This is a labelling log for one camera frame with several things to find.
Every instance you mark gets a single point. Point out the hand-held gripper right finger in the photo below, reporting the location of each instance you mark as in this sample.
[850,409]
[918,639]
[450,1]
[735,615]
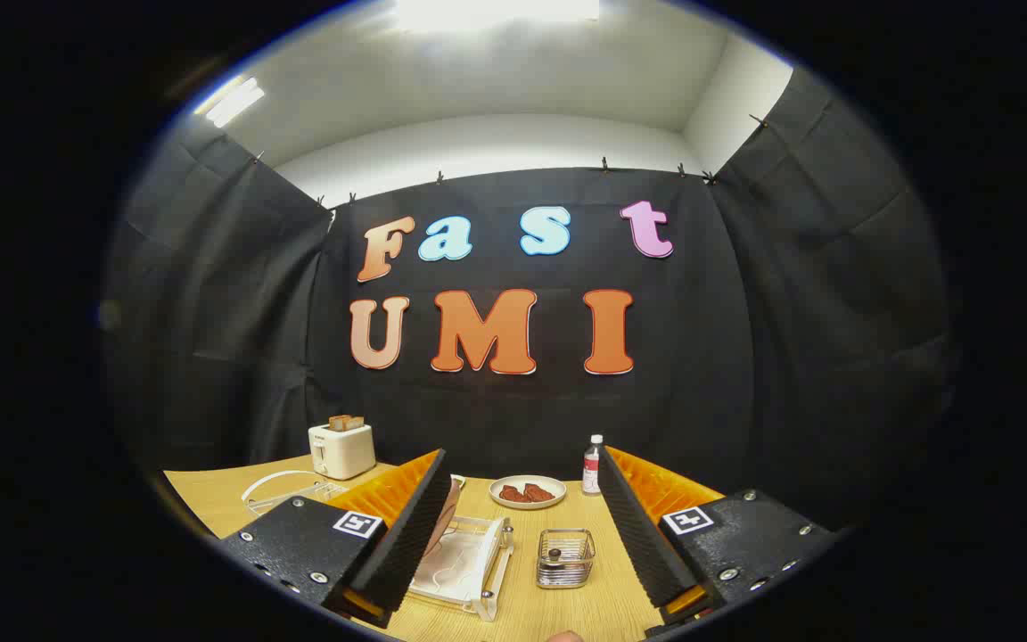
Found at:
[643,544]

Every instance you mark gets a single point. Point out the white toaster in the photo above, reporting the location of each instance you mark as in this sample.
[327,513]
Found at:
[344,450]

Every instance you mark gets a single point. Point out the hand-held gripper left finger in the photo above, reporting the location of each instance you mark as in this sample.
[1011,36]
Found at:
[406,544]

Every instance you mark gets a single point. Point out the pink plate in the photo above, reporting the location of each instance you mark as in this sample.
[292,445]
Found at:
[447,517]

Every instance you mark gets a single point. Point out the red label plastic bottle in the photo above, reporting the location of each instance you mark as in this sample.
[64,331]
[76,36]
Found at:
[592,473]

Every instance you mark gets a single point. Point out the toast slices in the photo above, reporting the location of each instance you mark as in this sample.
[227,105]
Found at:
[346,423]

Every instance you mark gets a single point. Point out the black backdrop cloth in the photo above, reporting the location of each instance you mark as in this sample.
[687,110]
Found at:
[496,410]

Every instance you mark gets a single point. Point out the wide ceiling light panel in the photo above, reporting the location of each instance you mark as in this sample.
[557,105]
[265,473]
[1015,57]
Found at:
[496,13]

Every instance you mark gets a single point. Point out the narrow ceiling light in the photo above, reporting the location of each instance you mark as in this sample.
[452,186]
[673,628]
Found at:
[233,102]

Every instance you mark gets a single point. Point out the red meat slice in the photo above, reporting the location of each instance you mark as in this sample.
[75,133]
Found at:
[538,492]
[512,493]

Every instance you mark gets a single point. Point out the beige plate with meat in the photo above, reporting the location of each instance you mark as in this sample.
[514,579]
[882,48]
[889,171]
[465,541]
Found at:
[527,505]

